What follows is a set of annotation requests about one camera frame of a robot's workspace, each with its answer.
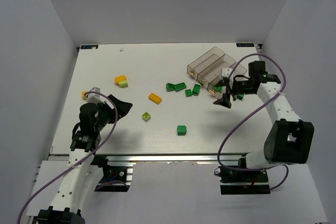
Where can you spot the light green lego brick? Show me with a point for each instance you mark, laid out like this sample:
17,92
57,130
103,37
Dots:
123,84

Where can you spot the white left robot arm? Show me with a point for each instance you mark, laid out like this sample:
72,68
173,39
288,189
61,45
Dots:
85,168

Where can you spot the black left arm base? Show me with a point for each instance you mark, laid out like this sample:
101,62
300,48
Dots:
116,176

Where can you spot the orange small lego brick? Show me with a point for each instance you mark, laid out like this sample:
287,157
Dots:
83,94

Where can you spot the aluminium front rail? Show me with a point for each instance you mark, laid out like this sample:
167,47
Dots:
231,157

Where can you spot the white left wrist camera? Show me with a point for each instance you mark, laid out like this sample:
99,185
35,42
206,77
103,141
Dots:
94,97

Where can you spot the clear three-compartment plastic container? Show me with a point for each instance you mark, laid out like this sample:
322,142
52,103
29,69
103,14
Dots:
207,70

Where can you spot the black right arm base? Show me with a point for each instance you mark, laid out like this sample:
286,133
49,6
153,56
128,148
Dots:
242,183

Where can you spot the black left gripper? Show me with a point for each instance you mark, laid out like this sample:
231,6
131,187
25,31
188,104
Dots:
112,109

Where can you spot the lime square lego brick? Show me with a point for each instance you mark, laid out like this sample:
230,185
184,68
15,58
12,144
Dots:
146,116

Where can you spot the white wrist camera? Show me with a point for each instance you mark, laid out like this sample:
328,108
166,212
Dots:
226,73
94,97

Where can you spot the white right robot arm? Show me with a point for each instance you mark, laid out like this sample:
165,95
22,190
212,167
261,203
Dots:
289,139

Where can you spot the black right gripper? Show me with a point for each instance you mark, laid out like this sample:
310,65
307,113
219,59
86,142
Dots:
228,87

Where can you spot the green lego plate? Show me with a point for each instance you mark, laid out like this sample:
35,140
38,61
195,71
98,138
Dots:
180,86
170,87

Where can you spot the green curved lego brick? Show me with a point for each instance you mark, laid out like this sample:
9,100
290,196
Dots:
181,129

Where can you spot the green stacked lego brick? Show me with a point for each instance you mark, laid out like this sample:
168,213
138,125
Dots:
196,89

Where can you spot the green square lego brick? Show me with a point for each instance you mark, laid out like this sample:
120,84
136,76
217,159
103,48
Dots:
188,92

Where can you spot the small green lego brick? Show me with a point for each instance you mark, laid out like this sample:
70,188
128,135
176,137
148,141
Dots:
240,96

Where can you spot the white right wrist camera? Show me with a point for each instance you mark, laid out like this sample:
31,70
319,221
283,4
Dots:
226,73

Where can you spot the orange flat lego brick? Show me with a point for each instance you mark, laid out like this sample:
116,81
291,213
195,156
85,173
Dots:
155,98

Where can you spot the orange rounded lego brick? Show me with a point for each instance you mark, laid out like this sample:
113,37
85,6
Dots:
119,79

